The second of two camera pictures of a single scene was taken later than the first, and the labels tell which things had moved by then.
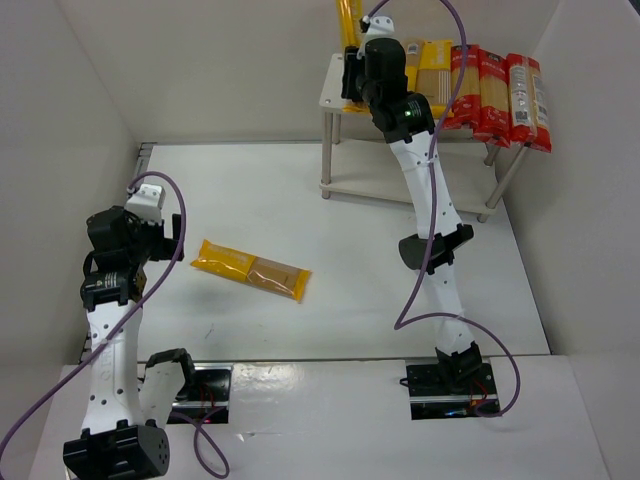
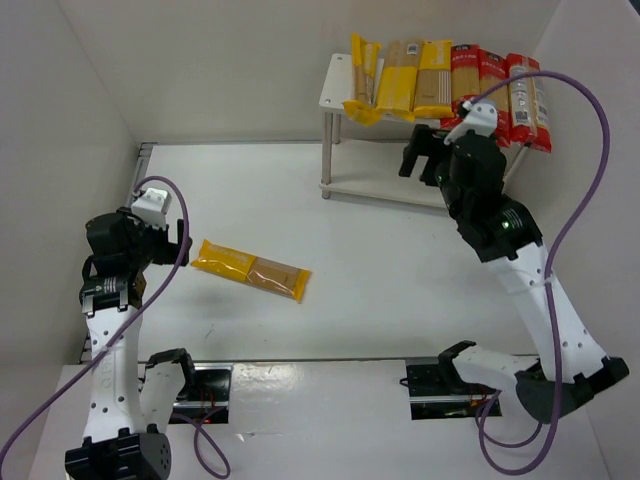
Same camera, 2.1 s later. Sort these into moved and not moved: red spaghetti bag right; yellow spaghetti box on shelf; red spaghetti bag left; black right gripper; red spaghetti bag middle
Moved: black right gripper
Not moved: red spaghetti bag left; red spaghetti bag middle; red spaghetti bag right; yellow spaghetti box on shelf
